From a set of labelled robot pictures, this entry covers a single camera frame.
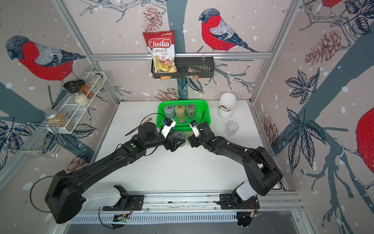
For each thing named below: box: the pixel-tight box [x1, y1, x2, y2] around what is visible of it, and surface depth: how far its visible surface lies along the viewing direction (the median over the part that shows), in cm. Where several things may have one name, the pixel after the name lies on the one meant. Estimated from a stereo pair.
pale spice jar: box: [89, 73, 104, 89], surface depth 88 cm
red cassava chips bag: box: [142, 30, 178, 81], surface depth 85 cm
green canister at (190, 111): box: [185, 103, 197, 119], surface depth 108 cm
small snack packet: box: [184, 65, 203, 82], surface depth 92 cm
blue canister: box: [163, 104, 176, 119], surface depth 106 cm
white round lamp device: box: [217, 92, 237, 120], surface depth 106 cm
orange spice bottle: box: [76, 78, 94, 99], surface depth 77 cm
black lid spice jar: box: [63, 80, 90, 107], surface depth 73 cm
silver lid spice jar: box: [43, 110, 75, 132], surface depth 62 cm
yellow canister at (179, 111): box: [174, 104, 186, 120], surface depth 106 cm
